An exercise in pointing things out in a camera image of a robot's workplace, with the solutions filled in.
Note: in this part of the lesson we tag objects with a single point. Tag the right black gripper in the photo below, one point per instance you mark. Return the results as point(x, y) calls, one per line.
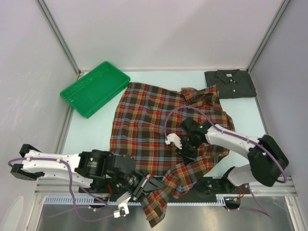
point(184, 152)

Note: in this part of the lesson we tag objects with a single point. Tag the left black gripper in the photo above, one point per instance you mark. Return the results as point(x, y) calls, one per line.
point(153, 183)

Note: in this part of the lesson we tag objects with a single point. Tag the red plaid long sleeve shirt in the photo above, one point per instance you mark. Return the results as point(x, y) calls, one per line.
point(143, 116)

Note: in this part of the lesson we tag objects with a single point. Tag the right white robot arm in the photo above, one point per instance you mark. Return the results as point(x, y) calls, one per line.
point(266, 159)

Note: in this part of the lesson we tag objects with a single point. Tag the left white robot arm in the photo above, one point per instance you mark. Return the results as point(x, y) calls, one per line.
point(95, 171)

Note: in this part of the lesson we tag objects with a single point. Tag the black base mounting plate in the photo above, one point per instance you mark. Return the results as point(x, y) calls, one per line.
point(207, 190)

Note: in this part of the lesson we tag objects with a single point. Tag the folded dark striped shirt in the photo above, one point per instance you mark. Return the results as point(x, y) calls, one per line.
point(231, 84)

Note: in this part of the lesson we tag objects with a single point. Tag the green plastic tray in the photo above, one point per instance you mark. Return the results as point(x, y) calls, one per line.
point(95, 89)

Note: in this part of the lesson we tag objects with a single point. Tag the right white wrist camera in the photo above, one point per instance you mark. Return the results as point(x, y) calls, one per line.
point(173, 139)

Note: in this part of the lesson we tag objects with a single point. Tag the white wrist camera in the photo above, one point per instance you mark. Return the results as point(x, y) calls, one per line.
point(173, 139)
point(122, 205)

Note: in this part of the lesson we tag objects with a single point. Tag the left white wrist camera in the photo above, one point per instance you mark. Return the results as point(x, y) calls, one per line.
point(122, 205)

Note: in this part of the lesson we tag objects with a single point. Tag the white slotted cable duct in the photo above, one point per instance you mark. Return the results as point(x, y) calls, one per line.
point(67, 199)

